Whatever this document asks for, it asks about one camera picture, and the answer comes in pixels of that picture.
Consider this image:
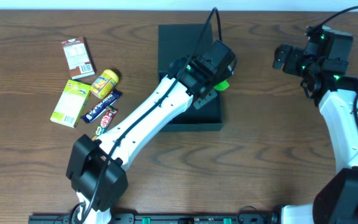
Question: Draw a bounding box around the green snack bag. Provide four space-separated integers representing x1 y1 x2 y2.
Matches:
214 80 230 91

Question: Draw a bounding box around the dark green folding box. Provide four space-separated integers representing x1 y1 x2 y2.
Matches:
158 24 223 132

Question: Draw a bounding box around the yellow green carton box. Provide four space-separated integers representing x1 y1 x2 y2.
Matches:
50 80 90 128

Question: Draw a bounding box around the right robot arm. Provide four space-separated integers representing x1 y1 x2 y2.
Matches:
272 26 358 223

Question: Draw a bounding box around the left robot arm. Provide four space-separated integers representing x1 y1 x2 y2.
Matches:
66 55 237 223

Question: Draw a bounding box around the purple Dairy Milk bar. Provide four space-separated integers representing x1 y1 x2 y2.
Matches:
80 90 122 123

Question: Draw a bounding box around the red KitKat bar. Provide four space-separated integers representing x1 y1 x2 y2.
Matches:
92 106 117 141

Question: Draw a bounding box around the yellow plastic jar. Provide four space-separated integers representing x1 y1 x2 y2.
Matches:
90 69 119 99

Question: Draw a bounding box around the brown white carton box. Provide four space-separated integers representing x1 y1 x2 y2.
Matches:
60 37 95 80

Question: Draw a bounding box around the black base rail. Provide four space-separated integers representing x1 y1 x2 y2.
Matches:
28 212 281 224

